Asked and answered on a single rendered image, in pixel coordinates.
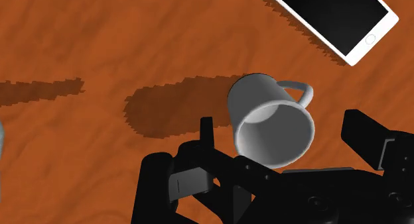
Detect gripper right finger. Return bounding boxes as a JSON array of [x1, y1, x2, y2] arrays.
[[340, 109, 414, 224]]

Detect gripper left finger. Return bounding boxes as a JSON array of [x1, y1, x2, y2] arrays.
[[130, 116, 281, 224]]

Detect white mug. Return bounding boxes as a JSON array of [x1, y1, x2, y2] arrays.
[[227, 73, 316, 170]]

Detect white smartphone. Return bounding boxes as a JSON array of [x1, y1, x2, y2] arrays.
[[269, 0, 400, 67]]

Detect pale grey round object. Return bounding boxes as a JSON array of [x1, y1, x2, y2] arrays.
[[0, 119, 5, 203]]

